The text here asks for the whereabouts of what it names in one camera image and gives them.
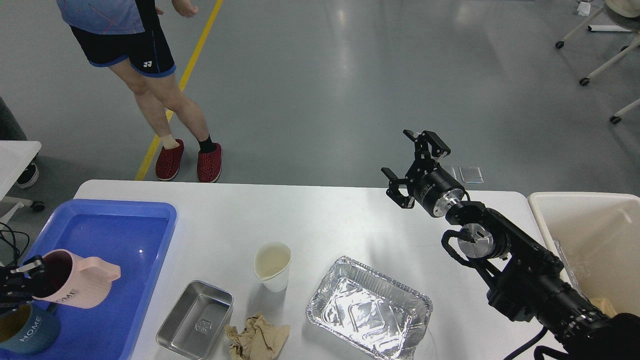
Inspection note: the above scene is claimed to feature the white rolling chair base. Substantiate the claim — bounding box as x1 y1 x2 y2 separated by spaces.
555 0 640 124

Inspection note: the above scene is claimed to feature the stainless steel rectangular tray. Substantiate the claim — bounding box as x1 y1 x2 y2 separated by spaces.
155 280 234 360

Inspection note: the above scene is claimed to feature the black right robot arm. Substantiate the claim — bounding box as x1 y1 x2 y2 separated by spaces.
381 129 640 360

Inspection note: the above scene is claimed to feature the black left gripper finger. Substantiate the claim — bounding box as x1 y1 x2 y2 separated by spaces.
7 255 46 283
0 288 34 313

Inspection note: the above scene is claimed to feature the pink HOME mug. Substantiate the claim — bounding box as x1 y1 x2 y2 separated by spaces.
33 249 122 309

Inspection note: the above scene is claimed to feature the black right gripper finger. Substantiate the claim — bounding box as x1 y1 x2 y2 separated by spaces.
402 129 451 178
381 167 418 209

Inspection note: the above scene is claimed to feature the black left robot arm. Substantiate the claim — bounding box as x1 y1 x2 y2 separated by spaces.
0 255 47 318

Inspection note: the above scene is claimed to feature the blue HOME mug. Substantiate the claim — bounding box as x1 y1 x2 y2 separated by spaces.
0 304 61 354

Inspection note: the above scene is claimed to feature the white side table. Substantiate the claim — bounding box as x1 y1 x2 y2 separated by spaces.
0 141 45 224

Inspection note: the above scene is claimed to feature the aluminium foil tray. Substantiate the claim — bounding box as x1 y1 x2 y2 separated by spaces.
305 256 434 360

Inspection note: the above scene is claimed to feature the beige plastic waste bin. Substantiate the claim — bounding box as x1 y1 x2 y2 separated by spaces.
528 191 640 316

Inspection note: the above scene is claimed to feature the black cable at left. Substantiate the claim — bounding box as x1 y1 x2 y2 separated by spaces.
0 222 30 268

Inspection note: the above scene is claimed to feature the blue plastic bin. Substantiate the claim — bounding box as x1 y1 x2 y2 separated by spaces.
1 199 177 360

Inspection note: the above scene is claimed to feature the crumpled brown paper napkin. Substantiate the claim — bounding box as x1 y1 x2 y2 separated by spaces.
224 312 291 360

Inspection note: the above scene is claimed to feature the white paper cup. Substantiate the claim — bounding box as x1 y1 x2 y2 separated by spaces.
253 241 291 293

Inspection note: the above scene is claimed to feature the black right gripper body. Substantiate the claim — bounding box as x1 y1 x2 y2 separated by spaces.
413 167 466 218

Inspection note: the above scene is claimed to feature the person in blue shirt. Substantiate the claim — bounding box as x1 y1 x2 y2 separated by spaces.
56 0 223 183

